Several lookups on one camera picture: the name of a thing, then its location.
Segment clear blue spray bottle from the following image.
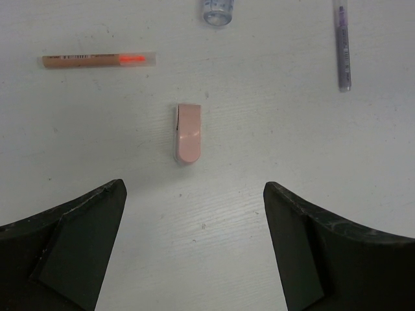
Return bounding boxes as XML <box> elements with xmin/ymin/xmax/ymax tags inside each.
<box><xmin>202</xmin><ymin>0</ymin><xmax>234</xmax><ymax>27</ymax></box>

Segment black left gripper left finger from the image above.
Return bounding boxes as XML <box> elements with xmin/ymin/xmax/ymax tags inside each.
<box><xmin>1</xmin><ymin>179</ymin><xmax>126</xmax><ymax>310</ymax></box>

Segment brown orange highlighter pen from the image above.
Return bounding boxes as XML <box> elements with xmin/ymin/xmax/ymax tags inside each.
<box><xmin>40</xmin><ymin>52</ymin><xmax>156</xmax><ymax>69</ymax></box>

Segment purple clear gel pen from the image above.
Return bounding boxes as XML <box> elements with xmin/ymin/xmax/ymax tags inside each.
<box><xmin>333</xmin><ymin>0</ymin><xmax>351</xmax><ymax>92</ymax></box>

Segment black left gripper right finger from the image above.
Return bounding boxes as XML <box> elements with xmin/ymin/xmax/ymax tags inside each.
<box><xmin>263</xmin><ymin>182</ymin><xmax>414</xmax><ymax>310</ymax></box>

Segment pink mini stapler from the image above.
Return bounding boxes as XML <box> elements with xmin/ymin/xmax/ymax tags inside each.
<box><xmin>175</xmin><ymin>104</ymin><xmax>202</xmax><ymax>165</ymax></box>

